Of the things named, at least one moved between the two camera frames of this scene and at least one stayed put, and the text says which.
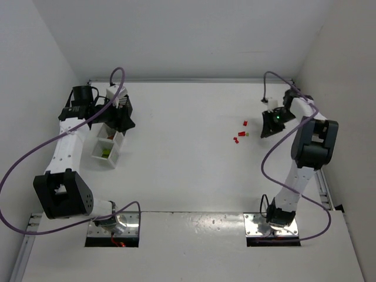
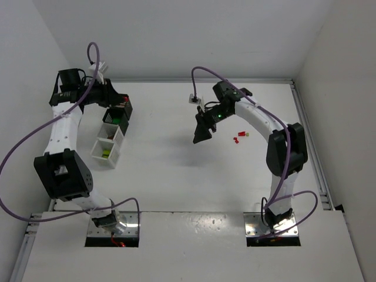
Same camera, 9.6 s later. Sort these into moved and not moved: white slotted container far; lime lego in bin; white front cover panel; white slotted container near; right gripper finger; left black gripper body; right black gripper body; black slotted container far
Moved: left black gripper body; right black gripper body; right gripper finger
Not moved: white front cover panel; white slotted container near; lime lego in bin; white slotted container far; black slotted container far
